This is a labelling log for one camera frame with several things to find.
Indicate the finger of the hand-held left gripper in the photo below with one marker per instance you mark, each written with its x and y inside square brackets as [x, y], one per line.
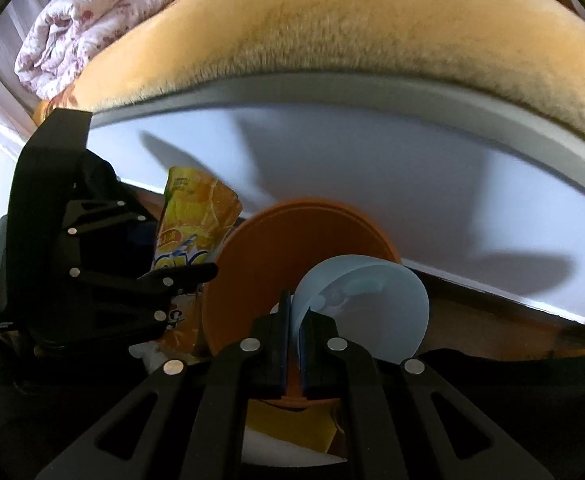
[122, 282]
[102, 215]

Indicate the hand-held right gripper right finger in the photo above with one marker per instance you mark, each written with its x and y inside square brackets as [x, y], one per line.
[315, 360]

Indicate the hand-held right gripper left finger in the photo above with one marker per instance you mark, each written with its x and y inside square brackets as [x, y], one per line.
[277, 355]

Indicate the light blue plastic cup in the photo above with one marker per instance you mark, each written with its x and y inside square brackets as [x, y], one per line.
[372, 320]

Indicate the orange plastic bin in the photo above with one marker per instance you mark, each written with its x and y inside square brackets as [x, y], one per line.
[252, 270]

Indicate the yellow orange drink pouch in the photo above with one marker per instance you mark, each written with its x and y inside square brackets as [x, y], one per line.
[197, 215]

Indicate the yellow box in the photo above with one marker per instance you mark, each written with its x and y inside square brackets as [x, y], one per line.
[287, 422]

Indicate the orange floral sheet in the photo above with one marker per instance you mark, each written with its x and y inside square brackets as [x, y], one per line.
[57, 102]

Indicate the dark cloth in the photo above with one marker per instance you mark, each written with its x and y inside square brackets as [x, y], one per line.
[12, 410]

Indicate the floral quilt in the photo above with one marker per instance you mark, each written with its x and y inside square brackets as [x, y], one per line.
[87, 20]

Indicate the tan plush blanket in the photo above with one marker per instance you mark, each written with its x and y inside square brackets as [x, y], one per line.
[347, 25]

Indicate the white bed frame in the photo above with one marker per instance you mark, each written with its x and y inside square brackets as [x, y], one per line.
[347, 150]

